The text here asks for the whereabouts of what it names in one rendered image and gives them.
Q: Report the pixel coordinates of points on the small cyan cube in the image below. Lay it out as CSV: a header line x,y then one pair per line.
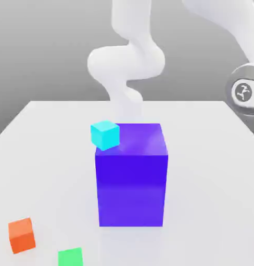
x,y
104,135

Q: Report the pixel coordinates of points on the small orange cube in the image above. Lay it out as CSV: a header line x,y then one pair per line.
x,y
21,235

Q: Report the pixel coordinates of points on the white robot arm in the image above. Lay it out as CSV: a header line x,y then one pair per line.
x,y
127,62

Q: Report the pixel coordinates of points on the small green cube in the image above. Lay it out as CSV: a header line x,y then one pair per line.
x,y
70,257

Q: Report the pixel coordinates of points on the large purple box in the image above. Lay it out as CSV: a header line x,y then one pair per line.
x,y
131,187

